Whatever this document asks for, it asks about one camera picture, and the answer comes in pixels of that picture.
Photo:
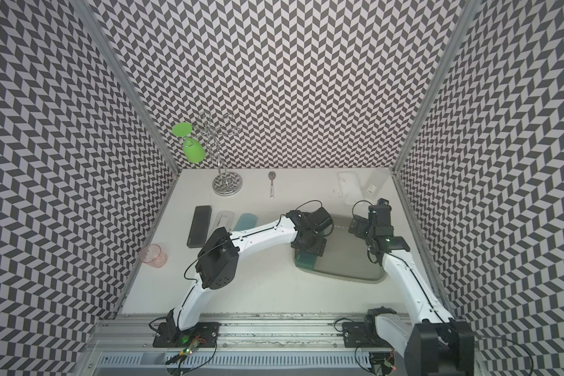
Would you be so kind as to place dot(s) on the green plastic goblet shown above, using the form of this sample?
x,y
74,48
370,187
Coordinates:
x,y
192,149

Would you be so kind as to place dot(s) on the chrome cup holder stand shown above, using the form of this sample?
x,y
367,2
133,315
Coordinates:
x,y
214,130

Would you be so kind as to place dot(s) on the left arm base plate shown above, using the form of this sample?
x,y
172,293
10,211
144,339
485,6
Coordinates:
x,y
168,336

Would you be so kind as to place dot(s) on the light blue ribbed pencil case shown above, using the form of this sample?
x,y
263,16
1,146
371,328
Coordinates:
x,y
246,221

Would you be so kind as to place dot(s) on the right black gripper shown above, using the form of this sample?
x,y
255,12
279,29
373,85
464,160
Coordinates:
x,y
363,222

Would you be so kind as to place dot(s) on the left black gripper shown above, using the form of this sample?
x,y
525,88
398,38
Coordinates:
x,y
318,249

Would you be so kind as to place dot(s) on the pink translucent cup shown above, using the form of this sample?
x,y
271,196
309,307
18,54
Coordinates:
x,y
153,255

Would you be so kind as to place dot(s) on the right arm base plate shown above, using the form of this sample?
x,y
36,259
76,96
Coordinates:
x,y
356,334

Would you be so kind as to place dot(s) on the white pencil case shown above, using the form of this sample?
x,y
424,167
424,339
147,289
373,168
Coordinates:
x,y
350,188

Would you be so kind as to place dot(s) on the dark green pencil case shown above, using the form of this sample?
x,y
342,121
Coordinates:
x,y
305,260

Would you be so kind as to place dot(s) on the metal spoon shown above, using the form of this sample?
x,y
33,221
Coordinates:
x,y
272,175

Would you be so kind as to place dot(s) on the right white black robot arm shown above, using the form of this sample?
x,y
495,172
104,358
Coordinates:
x,y
433,342

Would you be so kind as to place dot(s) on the aluminium rail frame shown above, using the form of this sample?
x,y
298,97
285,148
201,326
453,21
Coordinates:
x,y
248,344

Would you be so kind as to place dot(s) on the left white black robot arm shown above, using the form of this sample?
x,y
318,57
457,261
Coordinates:
x,y
218,260

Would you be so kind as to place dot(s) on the black pencil case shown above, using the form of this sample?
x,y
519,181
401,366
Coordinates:
x,y
199,227

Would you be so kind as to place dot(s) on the clear frosted pencil case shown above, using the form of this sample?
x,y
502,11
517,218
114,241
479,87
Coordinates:
x,y
223,219

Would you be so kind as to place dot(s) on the grey-green plastic storage box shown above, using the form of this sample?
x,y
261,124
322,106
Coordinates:
x,y
345,257

